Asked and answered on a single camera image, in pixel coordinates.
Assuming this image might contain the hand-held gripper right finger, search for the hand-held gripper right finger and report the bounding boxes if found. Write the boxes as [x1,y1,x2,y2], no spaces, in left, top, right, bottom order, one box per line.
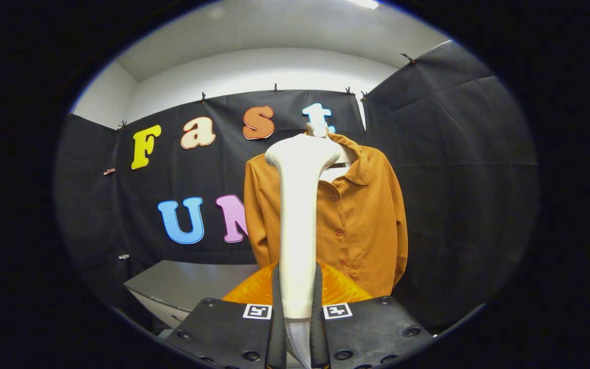
[309,261,434,369]

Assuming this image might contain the white clothes form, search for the white clothes form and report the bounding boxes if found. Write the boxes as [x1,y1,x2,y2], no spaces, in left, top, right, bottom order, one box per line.
[305,122,360,184]

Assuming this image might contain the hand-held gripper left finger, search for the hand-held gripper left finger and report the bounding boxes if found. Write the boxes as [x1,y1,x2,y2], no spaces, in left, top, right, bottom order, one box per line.
[164,262,287,369]

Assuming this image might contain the orange button shirt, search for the orange button shirt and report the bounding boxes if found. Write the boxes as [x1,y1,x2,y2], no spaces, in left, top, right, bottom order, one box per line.
[244,132,409,299]

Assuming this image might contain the grey cabinet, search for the grey cabinet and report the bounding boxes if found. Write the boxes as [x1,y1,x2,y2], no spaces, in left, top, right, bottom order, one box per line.
[123,260,261,330]

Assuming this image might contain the white garment steamer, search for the white garment steamer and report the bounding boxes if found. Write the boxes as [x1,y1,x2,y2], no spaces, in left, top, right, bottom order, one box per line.
[264,134,343,369]

